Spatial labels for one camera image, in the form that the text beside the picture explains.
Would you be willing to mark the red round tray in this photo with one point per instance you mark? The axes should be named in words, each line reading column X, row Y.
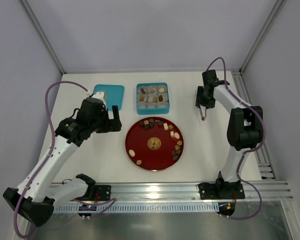
column 154, row 146

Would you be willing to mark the teal tin lid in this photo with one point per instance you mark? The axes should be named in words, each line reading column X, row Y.
column 113, row 94

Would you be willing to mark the left black mount plate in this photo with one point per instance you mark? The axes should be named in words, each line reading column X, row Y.
column 102, row 193

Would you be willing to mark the right black mount plate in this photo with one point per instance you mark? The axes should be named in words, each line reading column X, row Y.
column 221, row 191

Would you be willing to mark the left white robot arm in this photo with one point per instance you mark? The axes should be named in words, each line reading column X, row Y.
column 33, row 199

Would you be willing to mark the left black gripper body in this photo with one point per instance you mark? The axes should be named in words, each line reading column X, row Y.
column 111, row 123

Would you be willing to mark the teal tin box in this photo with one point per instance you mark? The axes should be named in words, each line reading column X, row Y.
column 148, row 103

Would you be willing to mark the white round swirl chocolate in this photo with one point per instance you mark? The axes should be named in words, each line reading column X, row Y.
column 132, row 153

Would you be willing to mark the slotted cable duct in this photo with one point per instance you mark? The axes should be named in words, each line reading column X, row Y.
column 136, row 208

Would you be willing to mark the right frame post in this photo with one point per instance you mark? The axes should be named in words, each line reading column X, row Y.
column 262, row 34

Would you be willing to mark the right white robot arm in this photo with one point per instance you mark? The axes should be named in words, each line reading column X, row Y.
column 244, row 133

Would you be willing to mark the metal tongs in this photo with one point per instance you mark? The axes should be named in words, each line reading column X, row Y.
column 202, row 112

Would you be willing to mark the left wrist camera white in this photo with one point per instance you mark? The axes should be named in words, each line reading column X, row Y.
column 100, row 95

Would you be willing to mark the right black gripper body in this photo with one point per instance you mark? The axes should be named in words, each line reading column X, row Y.
column 204, row 102

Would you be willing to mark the dark striped square chocolate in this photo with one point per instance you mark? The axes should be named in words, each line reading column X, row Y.
column 147, row 126

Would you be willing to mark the tan round chocolate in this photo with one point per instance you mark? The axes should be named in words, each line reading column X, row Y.
column 139, row 162

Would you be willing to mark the left frame post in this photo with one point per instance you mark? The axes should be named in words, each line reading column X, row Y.
column 41, row 34

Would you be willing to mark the frame post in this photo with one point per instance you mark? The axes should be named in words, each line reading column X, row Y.
column 262, row 34
column 41, row 34

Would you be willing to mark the aluminium rail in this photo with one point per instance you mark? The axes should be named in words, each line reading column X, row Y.
column 268, row 189

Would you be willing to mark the white block chocolate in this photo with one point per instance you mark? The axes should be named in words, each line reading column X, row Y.
column 165, row 126

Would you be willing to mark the black mount plate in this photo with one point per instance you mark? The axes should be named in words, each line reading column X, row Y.
column 221, row 191
column 102, row 193

